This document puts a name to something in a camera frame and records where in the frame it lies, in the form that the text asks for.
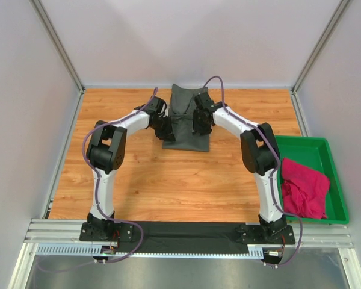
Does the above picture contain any left aluminium corner post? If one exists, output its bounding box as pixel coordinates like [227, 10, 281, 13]
[29, 0, 85, 92]

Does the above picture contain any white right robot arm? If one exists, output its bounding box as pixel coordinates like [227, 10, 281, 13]
[193, 92, 286, 243]

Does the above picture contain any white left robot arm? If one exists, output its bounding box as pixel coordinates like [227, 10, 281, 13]
[82, 96, 176, 241]

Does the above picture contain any green plastic tray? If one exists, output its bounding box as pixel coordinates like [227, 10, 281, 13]
[276, 135, 349, 225]

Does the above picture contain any grey t-shirt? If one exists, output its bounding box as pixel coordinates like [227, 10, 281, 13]
[162, 84, 210, 152]

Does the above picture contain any grey slotted cable duct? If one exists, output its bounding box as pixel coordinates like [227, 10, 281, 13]
[35, 243, 264, 260]

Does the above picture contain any right aluminium corner post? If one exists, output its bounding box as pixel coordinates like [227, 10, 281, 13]
[291, 0, 352, 94]

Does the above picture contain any aluminium frame rail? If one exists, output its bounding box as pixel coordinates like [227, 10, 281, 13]
[25, 219, 354, 248]

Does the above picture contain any pink t-shirt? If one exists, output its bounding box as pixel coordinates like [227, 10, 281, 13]
[281, 158, 330, 220]

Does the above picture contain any aluminium corner post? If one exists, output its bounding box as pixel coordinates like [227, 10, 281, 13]
[29, 0, 85, 92]
[291, 0, 352, 94]

